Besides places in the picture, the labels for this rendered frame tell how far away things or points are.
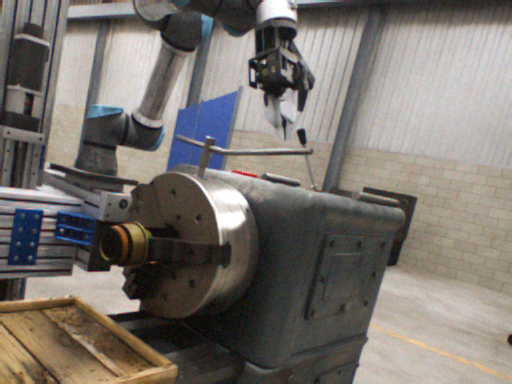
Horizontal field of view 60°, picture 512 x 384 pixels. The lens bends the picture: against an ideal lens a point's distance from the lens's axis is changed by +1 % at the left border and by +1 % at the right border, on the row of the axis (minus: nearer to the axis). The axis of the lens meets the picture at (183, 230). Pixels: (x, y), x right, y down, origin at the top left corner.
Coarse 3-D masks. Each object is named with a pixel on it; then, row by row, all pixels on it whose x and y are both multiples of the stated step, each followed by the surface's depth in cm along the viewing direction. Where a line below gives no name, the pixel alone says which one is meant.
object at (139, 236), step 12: (108, 228) 83; (120, 228) 83; (132, 228) 84; (144, 228) 85; (108, 240) 86; (120, 240) 81; (132, 240) 82; (144, 240) 84; (108, 252) 86; (120, 252) 81; (132, 252) 82; (144, 252) 84; (108, 264) 83; (120, 264) 84; (132, 264) 84
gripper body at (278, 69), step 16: (256, 32) 81; (272, 32) 83; (288, 32) 82; (256, 48) 81; (272, 48) 79; (256, 64) 83; (272, 64) 79; (288, 64) 80; (256, 80) 82; (272, 80) 79; (288, 80) 79
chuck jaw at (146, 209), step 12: (132, 192) 95; (144, 192) 93; (156, 192) 95; (144, 204) 91; (156, 204) 94; (132, 216) 88; (144, 216) 90; (156, 216) 92; (156, 228) 91; (168, 228) 95
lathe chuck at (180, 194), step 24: (168, 192) 93; (192, 192) 88; (216, 192) 88; (168, 216) 92; (192, 216) 87; (216, 216) 83; (240, 216) 88; (192, 240) 87; (216, 240) 83; (240, 240) 86; (192, 264) 87; (240, 264) 87; (168, 288) 92; (192, 288) 87; (216, 288) 84; (168, 312) 91; (192, 312) 87
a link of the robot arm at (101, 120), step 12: (96, 108) 144; (108, 108) 144; (120, 108) 147; (96, 120) 144; (108, 120) 145; (120, 120) 147; (96, 132) 145; (108, 132) 146; (120, 132) 147; (108, 144) 147; (120, 144) 151
